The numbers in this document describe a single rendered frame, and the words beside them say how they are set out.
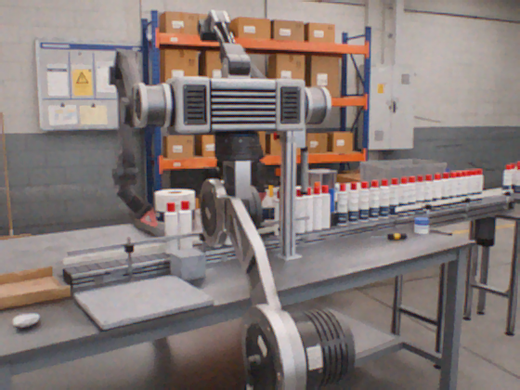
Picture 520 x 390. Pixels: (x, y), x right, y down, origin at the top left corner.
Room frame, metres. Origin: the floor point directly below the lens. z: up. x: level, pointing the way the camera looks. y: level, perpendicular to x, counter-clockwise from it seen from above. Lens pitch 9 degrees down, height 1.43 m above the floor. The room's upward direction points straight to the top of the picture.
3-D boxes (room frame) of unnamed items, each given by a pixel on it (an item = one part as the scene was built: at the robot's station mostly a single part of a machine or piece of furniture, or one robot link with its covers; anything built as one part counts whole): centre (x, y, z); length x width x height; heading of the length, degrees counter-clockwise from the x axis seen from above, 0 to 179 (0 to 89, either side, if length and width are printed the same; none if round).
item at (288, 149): (2.11, -0.11, 1.16); 0.04 x 0.04 x 0.67; 35
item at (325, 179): (2.52, -0.29, 1.01); 0.14 x 0.13 x 0.26; 125
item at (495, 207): (3.01, -1.15, 0.47); 1.17 x 0.38 x 0.94; 125
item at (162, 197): (2.61, 0.44, 0.95); 0.20 x 0.20 x 0.14
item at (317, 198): (2.39, -0.26, 0.98); 0.05 x 0.05 x 0.20
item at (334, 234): (2.21, 0.01, 0.85); 1.65 x 0.11 x 0.05; 125
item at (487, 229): (3.41, -1.52, 0.71); 0.15 x 0.12 x 0.34; 35
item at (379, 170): (4.25, -1.17, 0.91); 0.60 x 0.40 x 0.22; 117
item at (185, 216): (2.01, 0.30, 0.98); 0.05 x 0.05 x 0.20
